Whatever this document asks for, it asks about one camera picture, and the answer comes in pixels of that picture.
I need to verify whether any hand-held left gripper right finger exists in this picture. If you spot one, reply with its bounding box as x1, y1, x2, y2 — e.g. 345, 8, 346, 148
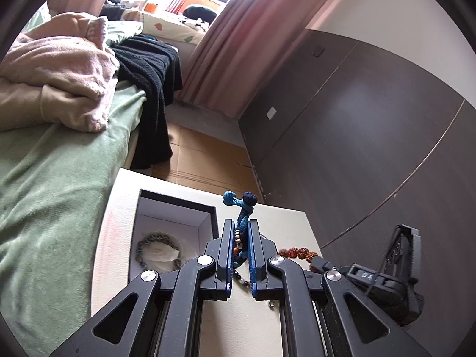
248, 219, 434, 357

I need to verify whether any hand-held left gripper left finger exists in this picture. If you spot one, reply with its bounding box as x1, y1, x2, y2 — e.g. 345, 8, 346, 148
48, 219, 236, 357

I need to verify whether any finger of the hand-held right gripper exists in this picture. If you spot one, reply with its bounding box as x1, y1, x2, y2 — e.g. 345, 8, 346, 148
309, 257, 350, 275

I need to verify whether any blue cord beaded bracelet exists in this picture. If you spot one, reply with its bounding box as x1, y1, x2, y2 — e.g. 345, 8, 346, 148
222, 190, 259, 288

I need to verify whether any black and white jewelry box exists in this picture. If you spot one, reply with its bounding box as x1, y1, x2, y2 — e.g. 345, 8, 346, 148
128, 188, 220, 284

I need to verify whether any flattened cardboard sheet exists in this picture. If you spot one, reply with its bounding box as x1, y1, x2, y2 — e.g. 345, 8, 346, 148
151, 123, 261, 204

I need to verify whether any dark brown wardrobe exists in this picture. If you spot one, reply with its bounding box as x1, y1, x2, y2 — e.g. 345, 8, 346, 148
238, 28, 466, 266

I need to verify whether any green bed blanket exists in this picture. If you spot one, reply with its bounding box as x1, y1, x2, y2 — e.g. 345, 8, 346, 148
0, 20, 147, 346

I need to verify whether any black knitted cloth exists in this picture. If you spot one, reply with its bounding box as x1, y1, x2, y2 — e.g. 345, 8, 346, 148
110, 34, 184, 170

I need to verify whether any pink curtain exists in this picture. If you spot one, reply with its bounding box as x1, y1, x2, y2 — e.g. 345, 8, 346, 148
178, 0, 361, 119

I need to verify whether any white printed pillow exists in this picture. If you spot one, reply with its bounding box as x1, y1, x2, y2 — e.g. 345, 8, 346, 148
123, 9, 209, 44

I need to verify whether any dark green cushion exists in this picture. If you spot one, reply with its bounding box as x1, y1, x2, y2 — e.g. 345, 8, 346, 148
184, 5, 218, 21

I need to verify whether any pink fleece blanket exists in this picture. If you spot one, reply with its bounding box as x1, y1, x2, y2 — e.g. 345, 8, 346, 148
0, 12, 120, 134

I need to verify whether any brown seed bead bracelet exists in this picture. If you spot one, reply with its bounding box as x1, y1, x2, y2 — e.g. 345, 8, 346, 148
278, 246, 319, 265

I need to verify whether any white bracelet cushion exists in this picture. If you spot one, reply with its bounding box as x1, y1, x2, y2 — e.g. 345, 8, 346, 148
142, 245, 180, 262

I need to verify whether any green bead bracelet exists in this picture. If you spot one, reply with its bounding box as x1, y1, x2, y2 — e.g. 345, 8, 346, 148
136, 232, 184, 271

